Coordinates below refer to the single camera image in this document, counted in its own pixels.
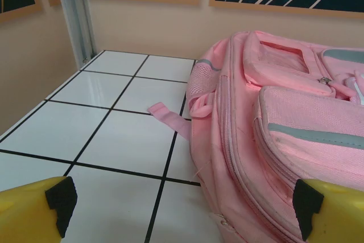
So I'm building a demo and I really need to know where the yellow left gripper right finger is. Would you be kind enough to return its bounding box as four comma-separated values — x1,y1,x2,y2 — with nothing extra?
292,179,364,243

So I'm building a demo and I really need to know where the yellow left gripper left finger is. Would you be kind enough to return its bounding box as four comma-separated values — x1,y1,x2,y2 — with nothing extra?
0,176,78,243

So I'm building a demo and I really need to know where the pink backpack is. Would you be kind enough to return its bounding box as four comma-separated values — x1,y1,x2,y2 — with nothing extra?
147,30,364,243

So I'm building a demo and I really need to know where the aluminium frame post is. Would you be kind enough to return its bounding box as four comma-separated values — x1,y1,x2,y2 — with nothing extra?
53,0,97,69

